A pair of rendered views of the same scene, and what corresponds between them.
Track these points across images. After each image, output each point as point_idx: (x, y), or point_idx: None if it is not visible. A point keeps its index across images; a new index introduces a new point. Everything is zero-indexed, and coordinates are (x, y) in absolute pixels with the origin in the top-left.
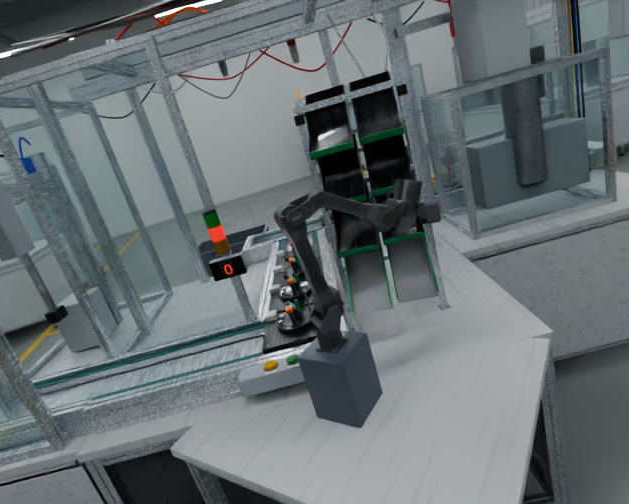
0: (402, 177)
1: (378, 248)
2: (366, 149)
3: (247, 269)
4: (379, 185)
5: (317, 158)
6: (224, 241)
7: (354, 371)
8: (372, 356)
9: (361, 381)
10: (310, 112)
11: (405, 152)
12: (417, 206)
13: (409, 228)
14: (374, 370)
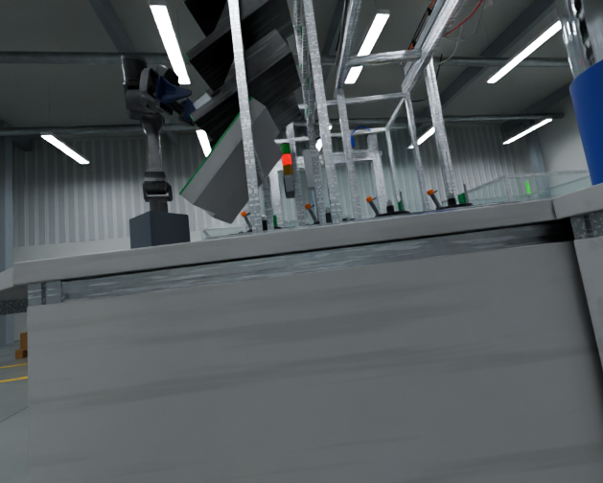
0: (214, 54)
1: (212, 147)
2: (291, 32)
3: (290, 190)
4: (222, 75)
5: (301, 69)
6: (284, 166)
7: (135, 231)
8: (150, 233)
9: (138, 243)
10: None
11: (227, 15)
12: (223, 84)
13: (127, 108)
14: (150, 245)
